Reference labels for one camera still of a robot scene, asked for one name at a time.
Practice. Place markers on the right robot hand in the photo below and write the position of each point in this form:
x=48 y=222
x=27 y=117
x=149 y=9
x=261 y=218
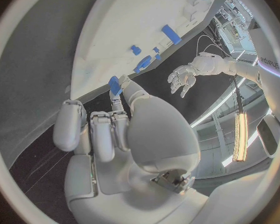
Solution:
x=154 y=134

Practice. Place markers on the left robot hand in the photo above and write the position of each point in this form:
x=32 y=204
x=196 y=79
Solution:
x=182 y=78

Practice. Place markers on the blue block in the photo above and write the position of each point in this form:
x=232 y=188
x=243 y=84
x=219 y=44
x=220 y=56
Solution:
x=115 y=85

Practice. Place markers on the white task board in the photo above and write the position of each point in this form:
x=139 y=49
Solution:
x=130 y=33

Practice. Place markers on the small blue plug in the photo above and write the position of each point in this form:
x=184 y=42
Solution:
x=156 y=49
x=157 y=57

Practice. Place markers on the blue gear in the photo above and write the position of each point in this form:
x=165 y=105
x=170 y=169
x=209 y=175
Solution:
x=143 y=63

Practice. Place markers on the long blue cylinder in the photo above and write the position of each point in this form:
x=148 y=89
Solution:
x=171 y=34

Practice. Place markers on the blue peg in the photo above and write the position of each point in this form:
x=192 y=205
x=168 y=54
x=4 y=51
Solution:
x=135 y=49

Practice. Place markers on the workshop equipment rack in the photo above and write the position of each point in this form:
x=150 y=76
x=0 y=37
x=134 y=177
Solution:
x=233 y=25

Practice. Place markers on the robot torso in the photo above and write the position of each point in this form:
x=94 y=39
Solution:
x=268 y=74

